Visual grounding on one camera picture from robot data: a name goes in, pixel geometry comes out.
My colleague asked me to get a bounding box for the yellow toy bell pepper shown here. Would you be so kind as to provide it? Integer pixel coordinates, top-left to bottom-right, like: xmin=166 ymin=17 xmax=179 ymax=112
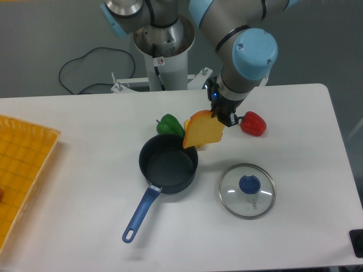
xmin=183 ymin=119 xmax=205 ymax=150

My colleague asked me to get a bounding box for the yellow plastic basket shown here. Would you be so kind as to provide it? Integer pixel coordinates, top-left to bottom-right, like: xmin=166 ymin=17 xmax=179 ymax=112
xmin=1 ymin=115 xmax=61 ymax=249

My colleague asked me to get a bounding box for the dark pot with blue handle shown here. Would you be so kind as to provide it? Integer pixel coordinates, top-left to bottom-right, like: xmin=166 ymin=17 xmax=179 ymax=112
xmin=122 ymin=134 xmax=199 ymax=243

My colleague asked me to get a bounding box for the orange toy bread slice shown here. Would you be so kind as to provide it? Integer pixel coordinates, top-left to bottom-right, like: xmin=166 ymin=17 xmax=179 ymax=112
xmin=183 ymin=110 xmax=225 ymax=148

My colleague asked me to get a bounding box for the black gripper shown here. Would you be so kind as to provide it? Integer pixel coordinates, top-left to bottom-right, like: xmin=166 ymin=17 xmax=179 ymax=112
xmin=206 ymin=78 xmax=243 ymax=127

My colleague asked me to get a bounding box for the glass lid with blue knob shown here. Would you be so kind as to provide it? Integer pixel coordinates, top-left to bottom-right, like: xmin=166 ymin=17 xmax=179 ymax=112
xmin=218 ymin=163 xmax=276 ymax=220

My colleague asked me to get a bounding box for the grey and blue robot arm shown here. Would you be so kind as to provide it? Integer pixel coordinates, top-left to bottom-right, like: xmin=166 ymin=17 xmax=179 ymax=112
xmin=100 ymin=1 xmax=294 ymax=127

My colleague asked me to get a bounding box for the black cable on floor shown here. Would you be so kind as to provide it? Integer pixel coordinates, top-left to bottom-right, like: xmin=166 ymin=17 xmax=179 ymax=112
xmin=58 ymin=46 xmax=137 ymax=95

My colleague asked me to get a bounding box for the black object at table edge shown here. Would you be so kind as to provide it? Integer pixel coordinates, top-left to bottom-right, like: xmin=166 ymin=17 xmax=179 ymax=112
xmin=349 ymin=229 xmax=363 ymax=258

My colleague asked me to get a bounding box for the red toy bell pepper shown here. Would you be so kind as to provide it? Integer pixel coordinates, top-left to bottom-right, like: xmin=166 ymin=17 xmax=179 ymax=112
xmin=238 ymin=111 xmax=267 ymax=137

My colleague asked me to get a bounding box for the green toy bell pepper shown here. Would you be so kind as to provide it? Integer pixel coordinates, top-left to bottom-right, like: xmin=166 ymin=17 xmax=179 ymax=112
xmin=156 ymin=114 xmax=185 ymax=137

